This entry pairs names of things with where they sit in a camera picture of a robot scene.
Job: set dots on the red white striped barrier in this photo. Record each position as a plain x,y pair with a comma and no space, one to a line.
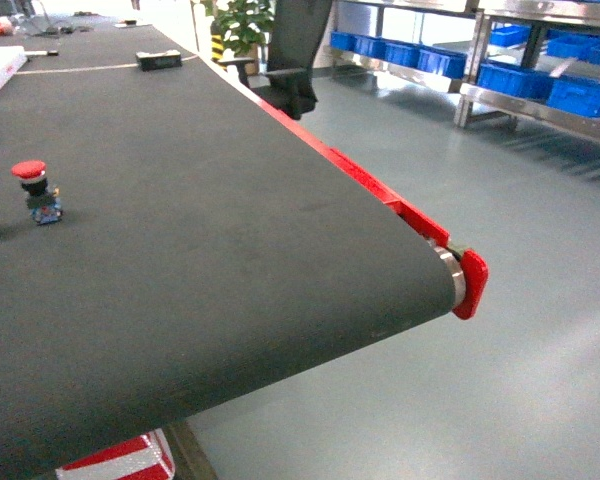
147,456

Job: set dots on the steel shelf rack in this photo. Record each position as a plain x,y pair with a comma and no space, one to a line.
478,103

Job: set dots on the black office chair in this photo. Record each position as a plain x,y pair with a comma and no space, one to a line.
297,33

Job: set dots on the red push button switch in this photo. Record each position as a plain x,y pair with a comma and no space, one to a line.
44,204

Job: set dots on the red conveyor side rail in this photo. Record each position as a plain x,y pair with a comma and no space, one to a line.
472,265

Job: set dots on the black small box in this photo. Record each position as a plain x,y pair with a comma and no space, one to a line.
158,61

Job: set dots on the green potted plant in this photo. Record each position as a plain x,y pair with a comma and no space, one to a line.
241,25

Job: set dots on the blue bin row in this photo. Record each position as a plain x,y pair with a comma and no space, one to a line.
444,69

